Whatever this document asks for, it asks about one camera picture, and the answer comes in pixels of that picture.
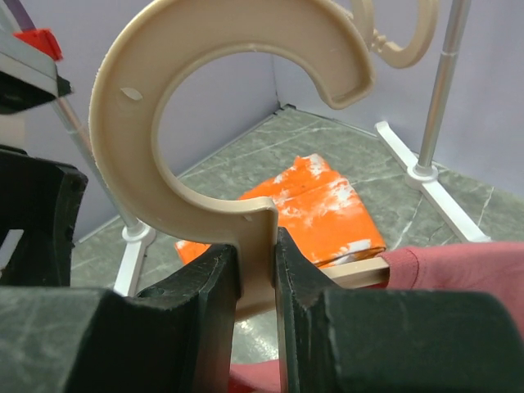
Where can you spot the beige front hanger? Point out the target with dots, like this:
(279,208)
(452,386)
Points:
(157,50)

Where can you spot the orange white folded shirt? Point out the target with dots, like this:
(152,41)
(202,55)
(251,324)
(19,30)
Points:
(323,213)

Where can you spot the pink t shirt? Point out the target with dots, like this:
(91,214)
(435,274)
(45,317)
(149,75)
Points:
(495,268)

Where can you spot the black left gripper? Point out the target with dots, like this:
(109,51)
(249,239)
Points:
(42,199)

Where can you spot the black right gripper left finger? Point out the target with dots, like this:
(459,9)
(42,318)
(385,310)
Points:
(174,336)

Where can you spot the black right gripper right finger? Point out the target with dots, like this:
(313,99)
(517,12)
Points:
(332,339)

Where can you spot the silver white clothes rack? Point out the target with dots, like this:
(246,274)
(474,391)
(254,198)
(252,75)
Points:
(420,173)

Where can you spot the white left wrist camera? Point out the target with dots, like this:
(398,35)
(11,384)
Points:
(29,76)

